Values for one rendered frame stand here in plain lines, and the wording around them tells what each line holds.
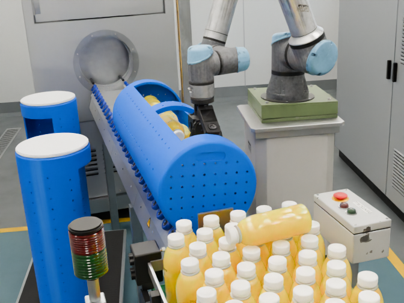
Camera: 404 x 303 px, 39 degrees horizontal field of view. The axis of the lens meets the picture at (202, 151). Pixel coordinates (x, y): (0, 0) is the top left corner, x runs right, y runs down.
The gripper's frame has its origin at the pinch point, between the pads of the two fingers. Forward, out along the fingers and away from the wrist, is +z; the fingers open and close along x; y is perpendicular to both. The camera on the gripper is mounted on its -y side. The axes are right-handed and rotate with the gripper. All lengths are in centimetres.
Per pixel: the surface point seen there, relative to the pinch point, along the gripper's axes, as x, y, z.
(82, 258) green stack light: 43, -66, -11
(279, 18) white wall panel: -231, 469, 20
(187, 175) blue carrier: 11.6, -20.2, -4.7
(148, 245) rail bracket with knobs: 25.2, -28.3, 9.5
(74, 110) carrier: 32, 134, 14
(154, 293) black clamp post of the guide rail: 28, -47, 12
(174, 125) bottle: 5.7, 17.9, -7.5
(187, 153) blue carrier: 11.0, -20.1, -11.0
